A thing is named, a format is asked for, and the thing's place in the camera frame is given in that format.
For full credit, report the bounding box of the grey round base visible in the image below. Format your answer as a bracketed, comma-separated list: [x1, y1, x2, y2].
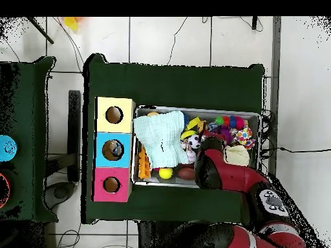
[42, 181, 76, 211]

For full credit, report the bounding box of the black rod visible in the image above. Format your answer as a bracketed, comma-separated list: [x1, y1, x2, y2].
[25, 16, 55, 45]

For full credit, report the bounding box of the brown toy football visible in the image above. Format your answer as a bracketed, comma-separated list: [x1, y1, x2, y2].
[176, 166, 197, 181]

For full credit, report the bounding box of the yellow floor object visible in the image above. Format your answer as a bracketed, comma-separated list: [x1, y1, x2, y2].
[63, 16, 85, 32]

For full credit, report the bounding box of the dark green tablecloth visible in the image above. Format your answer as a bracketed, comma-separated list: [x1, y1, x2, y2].
[0, 56, 59, 223]
[82, 53, 266, 229]

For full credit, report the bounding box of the black upright bar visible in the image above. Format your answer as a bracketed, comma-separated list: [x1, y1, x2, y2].
[67, 90, 81, 183]

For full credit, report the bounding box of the wooden box with three holes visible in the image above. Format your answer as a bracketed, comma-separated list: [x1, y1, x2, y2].
[92, 96, 137, 203]

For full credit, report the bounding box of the purple spiky monster toy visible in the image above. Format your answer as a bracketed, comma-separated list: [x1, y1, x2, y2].
[219, 126, 235, 145]

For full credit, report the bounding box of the shallow mesh bin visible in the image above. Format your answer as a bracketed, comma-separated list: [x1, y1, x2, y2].
[131, 105, 261, 191]

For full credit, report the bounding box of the orange bowl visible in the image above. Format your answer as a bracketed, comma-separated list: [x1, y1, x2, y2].
[0, 172, 11, 209]

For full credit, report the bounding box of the orange plastic toy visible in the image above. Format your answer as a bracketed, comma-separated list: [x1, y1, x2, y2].
[137, 148, 152, 180]

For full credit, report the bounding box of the blue bowl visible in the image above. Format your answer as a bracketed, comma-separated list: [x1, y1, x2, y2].
[0, 134, 17, 163]

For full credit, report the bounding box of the polka dot cloth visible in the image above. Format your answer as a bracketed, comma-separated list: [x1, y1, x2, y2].
[233, 126, 256, 150]

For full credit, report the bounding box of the yellow ball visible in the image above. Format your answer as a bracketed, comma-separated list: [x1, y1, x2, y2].
[158, 167, 174, 180]

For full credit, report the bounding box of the black and white soccer ball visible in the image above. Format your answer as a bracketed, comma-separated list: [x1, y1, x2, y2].
[187, 134, 202, 150]

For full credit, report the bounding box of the black cable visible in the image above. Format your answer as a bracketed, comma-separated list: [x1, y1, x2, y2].
[261, 146, 331, 154]

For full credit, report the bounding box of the brown plush bear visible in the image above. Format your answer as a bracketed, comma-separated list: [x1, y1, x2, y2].
[196, 119, 208, 135]

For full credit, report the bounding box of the cream muslin cloth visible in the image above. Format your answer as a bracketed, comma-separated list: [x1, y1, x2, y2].
[224, 145, 251, 167]

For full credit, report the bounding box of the white baseball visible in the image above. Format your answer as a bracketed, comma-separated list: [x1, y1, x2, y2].
[186, 149, 198, 164]

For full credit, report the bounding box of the light blue muslin cloth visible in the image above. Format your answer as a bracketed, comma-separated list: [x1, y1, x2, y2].
[133, 110, 189, 169]

